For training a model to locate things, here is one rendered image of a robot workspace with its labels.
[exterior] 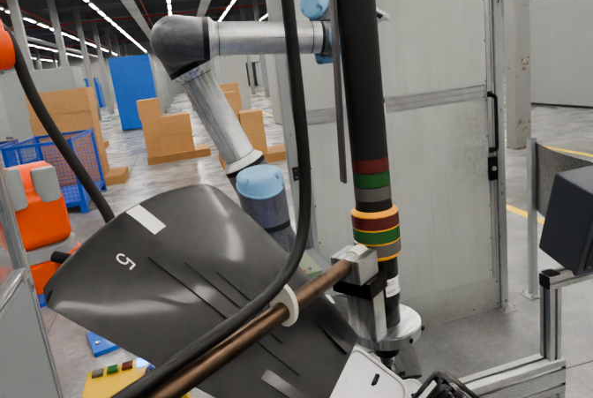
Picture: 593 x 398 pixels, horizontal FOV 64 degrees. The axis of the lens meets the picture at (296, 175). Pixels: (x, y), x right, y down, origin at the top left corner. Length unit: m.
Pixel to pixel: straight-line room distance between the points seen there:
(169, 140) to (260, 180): 8.54
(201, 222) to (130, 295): 0.11
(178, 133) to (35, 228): 5.76
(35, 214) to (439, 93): 3.10
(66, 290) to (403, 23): 2.25
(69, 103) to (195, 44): 7.27
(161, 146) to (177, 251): 9.24
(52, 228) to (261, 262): 3.86
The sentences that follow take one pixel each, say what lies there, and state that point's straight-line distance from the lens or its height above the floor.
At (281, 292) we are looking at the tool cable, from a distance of 0.35.
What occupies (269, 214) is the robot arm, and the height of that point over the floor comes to 1.20.
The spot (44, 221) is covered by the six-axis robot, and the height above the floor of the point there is 0.59.
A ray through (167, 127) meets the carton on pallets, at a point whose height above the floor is 0.65.
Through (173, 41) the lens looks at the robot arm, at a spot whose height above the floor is 1.62.
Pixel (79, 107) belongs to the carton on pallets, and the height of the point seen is 1.30.
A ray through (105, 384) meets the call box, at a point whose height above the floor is 1.07.
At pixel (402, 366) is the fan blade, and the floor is 1.19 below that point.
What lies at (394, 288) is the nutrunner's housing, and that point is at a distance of 0.46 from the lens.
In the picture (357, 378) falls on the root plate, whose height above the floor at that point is 1.27.
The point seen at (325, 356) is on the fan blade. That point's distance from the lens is 0.43.
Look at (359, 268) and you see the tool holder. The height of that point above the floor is 1.36.
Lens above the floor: 1.53
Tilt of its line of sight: 13 degrees down
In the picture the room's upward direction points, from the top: 7 degrees counter-clockwise
